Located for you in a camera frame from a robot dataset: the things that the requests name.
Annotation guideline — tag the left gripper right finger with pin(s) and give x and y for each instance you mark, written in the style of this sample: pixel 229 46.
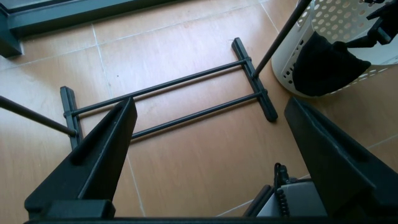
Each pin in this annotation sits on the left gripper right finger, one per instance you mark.
pixel 348 183

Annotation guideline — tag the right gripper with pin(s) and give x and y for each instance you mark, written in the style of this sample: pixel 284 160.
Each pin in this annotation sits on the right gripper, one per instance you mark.
pixel 385 25

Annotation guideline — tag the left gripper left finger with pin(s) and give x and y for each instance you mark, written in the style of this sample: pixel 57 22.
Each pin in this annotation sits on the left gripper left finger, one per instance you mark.
pixel 90 174

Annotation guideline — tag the black garment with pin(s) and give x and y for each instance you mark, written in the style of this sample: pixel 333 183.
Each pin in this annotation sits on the black garment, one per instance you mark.
pixel 323 68

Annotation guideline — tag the white laundry basket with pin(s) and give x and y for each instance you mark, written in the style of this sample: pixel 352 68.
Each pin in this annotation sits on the white laundry basket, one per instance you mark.
pixel 286 53

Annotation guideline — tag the black clothes rack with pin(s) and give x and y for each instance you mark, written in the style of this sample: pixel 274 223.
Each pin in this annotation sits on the black clothes rack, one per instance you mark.
pixel 155 86

